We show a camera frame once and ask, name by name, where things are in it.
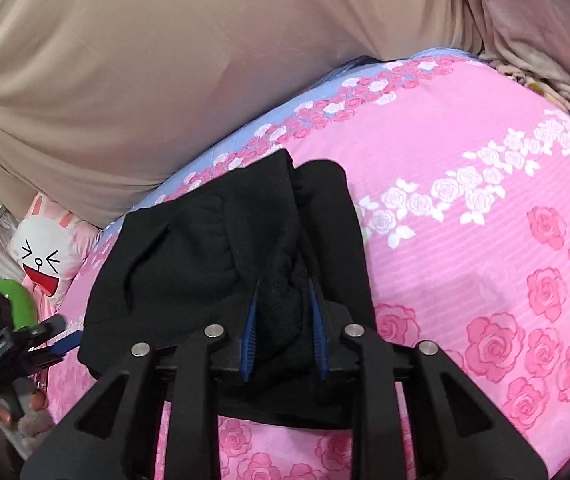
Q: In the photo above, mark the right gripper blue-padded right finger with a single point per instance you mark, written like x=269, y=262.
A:
x=319, y=332

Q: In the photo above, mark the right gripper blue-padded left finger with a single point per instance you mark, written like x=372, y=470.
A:
x=247, y=343

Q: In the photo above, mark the black pants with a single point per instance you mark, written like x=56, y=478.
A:
x=271, y=236

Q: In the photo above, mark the left hand in grey glove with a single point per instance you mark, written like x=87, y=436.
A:
x=24, y=416

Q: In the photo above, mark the green plush toy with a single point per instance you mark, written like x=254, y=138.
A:
x=22, y=305

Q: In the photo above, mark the white bunny face pillow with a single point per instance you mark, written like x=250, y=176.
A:
x=50, y=245

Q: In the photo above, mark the pink floral bed sheet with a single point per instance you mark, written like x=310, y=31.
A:
x=461, y=182

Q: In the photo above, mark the beige fabric headboard cover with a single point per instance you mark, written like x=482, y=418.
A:
x=102, y=100

